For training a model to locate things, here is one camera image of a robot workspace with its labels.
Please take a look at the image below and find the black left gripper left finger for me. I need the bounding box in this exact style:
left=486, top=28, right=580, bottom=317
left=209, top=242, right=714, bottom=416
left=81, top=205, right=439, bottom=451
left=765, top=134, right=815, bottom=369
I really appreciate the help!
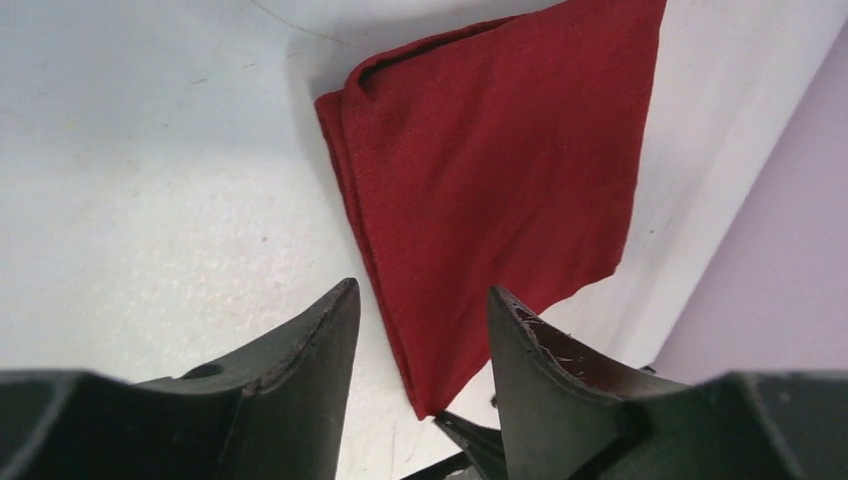
left=1, top=278, right=360, bottom=479

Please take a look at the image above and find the red cloth napkin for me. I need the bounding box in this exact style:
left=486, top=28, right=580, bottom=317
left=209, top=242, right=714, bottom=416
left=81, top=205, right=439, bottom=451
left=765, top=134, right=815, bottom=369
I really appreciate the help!
left=315, top=0, right=666, bottom=419

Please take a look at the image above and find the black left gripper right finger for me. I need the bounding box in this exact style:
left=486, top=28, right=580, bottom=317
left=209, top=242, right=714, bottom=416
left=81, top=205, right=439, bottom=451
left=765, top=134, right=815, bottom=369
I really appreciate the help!
left=487, top=287, right=847, bottom=479

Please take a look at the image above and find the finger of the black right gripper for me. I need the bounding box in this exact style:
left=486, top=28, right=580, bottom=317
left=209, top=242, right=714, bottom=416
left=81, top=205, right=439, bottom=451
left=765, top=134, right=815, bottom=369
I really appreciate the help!
left=434, top=411, right=507, bottom=480

